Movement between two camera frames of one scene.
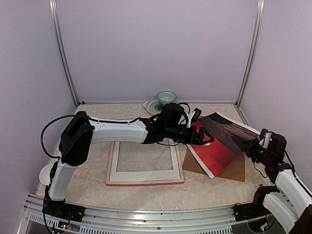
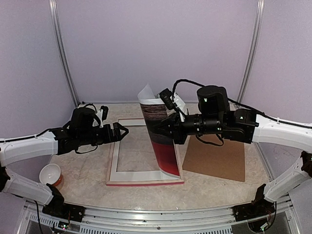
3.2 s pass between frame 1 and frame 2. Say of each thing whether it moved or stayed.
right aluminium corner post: stayed
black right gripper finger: moved
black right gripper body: moved
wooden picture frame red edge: stayed
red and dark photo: moved
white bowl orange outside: stayed
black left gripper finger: moved
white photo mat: stayed
